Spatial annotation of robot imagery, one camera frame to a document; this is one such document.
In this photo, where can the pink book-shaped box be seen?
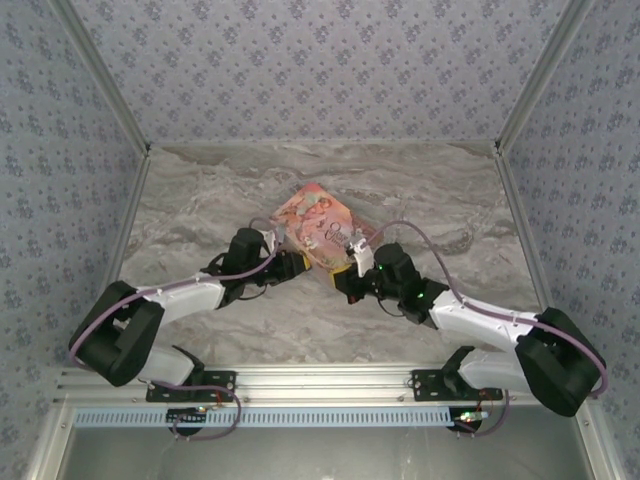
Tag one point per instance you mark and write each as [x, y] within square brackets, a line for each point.
[320, 220]

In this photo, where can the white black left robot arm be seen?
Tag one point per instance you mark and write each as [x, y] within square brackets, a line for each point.
[180, 295]

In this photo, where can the right small circuit board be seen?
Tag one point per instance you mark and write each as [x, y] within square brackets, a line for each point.
[470, 416]

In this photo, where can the small circuit board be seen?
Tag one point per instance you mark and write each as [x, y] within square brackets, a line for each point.
[470, 416]
[187, 415]

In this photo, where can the left small circuit board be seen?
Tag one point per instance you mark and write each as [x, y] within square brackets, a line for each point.
[187, 415]

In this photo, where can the grey metal tray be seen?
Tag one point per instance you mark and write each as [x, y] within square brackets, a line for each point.
[320, 455]

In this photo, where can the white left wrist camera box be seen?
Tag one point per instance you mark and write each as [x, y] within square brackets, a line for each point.
[274, 237]

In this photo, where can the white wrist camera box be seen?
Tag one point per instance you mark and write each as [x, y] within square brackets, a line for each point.
[274, 237]
[361, 257]

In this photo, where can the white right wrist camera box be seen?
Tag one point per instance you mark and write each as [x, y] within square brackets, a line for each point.
[361, 257]

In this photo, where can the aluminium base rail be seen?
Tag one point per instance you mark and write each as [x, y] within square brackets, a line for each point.
[320, 385]

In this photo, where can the aluminium left side rail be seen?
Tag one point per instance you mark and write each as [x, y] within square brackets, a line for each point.
[121, 240]

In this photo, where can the aluminium right side rail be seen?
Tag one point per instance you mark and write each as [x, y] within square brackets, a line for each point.
[526, 240]

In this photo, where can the aluminium left corner post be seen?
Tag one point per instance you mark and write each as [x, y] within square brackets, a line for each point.
[102, 75]

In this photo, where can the aluminium corner post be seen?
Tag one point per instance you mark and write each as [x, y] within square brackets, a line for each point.
[540, 75]
[102, 75]

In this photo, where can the aluminium right corner post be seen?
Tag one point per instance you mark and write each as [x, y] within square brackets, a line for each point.
[540, 75]

